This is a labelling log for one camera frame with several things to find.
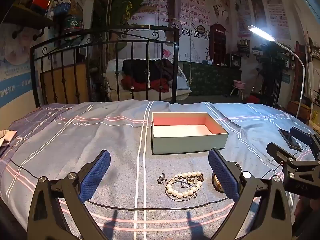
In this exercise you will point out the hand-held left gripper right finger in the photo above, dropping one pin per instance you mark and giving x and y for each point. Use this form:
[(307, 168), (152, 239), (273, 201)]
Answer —
[(222, 177)]

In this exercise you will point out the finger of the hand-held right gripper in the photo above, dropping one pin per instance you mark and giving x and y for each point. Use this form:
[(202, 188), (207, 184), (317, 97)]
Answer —
[(300, 132), (273, 150)]

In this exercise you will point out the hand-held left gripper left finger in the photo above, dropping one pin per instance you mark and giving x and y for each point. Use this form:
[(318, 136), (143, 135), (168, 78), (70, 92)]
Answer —
[(96, 172)]

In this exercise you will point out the green box with pink lining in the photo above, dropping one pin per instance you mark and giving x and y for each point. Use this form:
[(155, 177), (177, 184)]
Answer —
[(190, 142)]

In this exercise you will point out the black smartphone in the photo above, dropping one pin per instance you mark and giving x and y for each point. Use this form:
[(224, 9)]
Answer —
[(287, 137)]

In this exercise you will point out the dark potted plant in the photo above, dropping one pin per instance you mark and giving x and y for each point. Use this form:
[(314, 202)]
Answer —
[(272, 62)]

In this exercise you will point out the pink stool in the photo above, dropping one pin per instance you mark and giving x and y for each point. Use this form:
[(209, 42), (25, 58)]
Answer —
[(237, 83)]

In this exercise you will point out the orange wooden panel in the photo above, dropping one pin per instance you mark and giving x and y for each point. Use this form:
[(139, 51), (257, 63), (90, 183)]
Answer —
[(75, 85)]

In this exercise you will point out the green patterned counter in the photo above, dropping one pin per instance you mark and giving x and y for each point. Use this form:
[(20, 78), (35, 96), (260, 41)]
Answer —
[(212, 80)]

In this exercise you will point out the white wicker chair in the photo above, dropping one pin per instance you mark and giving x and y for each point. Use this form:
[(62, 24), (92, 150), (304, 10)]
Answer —
[(112, 80)]

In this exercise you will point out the beige cloth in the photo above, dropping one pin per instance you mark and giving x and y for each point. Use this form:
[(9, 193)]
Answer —
[(7, 137)]

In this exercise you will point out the red clothing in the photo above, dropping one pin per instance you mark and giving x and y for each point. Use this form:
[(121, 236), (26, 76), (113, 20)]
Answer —
[(137, 82)]

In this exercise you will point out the white floor lamp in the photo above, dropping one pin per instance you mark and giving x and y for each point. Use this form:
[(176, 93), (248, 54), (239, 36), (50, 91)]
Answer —
[(262, 32)]

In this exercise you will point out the black clothing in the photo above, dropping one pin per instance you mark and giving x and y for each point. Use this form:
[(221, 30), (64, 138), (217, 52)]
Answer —
[(147, 67)]

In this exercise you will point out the red phone booth cabinet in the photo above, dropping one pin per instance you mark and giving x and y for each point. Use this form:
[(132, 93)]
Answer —
[(217, 45)]

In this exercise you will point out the green round tin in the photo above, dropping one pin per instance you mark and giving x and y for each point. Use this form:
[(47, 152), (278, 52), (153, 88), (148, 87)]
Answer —
[(72, 23)]

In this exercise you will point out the red box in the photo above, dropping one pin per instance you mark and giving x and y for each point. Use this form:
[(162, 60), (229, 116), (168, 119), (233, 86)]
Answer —
[(41, 1)]

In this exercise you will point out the black iron bed frame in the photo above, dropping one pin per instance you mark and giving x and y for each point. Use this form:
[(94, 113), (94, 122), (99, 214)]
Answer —
[(178, 80)]

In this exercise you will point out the pink wall poster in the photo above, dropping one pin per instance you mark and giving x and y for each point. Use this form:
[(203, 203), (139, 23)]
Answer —
[(242, 15)]

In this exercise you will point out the blue face wall poster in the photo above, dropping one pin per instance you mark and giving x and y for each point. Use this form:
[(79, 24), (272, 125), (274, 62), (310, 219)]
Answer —
[(15, 62)]

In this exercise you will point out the large white wall poster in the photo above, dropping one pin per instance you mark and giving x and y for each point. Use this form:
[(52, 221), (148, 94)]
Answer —
[(195, 10)]

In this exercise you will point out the dark wall shelf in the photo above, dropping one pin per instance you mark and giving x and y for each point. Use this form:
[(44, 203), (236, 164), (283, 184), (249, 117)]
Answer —
[(27, 17)]

